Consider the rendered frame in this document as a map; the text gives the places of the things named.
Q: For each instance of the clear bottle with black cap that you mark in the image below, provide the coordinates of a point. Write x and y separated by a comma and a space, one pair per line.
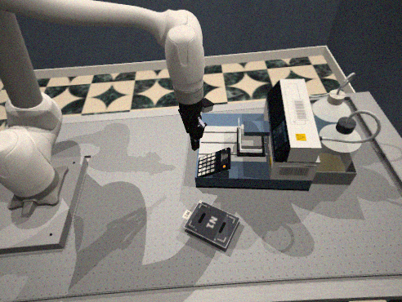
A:
337, 156

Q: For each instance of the grey curved hose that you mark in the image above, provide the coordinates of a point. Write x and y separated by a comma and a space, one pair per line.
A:
379, 126

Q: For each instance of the dark grey rectangular frame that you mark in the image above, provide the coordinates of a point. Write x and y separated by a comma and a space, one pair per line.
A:
211, 223

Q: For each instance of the white label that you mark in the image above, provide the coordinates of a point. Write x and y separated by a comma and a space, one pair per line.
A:
187, 214

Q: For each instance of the white plastic bottle with liquid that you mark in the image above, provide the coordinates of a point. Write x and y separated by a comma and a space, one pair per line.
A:
328, 111

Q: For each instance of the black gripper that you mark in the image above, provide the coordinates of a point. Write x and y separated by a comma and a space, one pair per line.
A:
193, 124

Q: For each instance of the white curved hose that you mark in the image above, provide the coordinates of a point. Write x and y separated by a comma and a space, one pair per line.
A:
341, 86

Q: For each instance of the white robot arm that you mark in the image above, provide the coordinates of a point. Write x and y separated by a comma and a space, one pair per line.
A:
25, 155

